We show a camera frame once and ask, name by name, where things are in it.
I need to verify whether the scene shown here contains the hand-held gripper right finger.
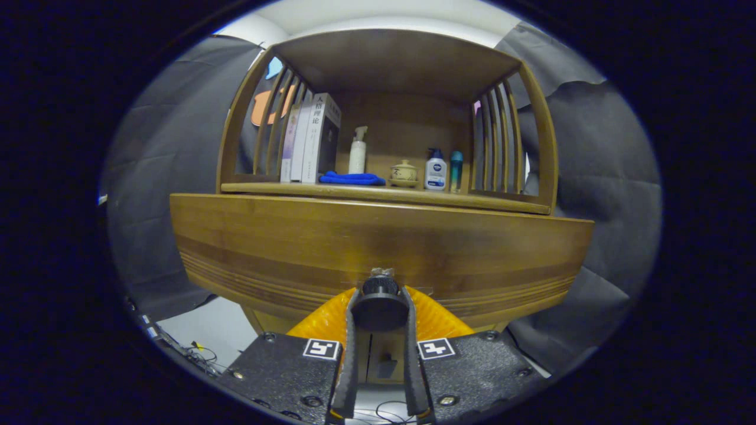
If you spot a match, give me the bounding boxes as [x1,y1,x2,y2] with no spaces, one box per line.
[402,286,549,424]

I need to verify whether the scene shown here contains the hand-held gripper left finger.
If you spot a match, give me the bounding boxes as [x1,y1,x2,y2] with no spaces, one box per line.
[214,287,362,424]

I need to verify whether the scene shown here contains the black drawer knob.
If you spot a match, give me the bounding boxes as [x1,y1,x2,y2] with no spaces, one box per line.
[352,267,409,332]

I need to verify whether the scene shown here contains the wooden drawer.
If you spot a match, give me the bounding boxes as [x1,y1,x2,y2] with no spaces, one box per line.
[170,194,594,332]

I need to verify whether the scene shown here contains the wooden cabinet door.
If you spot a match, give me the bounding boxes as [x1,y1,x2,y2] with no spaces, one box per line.
[371,332,409,384]
[356,332,372,384]

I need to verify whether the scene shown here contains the wooden countertop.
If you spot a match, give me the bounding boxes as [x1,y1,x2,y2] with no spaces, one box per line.
[221,180,551,215]

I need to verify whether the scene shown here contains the wooden cabinet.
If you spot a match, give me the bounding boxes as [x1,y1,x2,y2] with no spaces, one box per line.
[216,28,559,384]

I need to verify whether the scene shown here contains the blue folded cloth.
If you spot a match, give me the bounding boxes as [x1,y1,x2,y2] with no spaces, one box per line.
[319,171,386,187]

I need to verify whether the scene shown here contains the white lotion bottle blue cap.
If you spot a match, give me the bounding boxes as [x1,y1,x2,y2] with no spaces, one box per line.
[424,148,448,191]

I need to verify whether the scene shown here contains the beige lidded ceramic teacup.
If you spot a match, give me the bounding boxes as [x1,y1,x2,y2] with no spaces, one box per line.
[389,159,420,188]

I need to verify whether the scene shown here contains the white pump bottle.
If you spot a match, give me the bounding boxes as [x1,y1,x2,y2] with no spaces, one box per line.
[348,126,368,175]

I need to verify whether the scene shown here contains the thin purple book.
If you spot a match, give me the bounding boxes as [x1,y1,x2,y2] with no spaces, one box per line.
[280,105,299,182]

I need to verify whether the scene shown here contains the thin white book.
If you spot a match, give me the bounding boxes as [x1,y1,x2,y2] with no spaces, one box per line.
[289,97,314,182]

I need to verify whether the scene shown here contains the black backdrop cloth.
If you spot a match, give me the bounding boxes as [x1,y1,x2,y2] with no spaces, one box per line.
[100,21,662,375]

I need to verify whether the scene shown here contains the floor cable bundle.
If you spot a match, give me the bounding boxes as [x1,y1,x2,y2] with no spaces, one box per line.
[180,339,224,377]

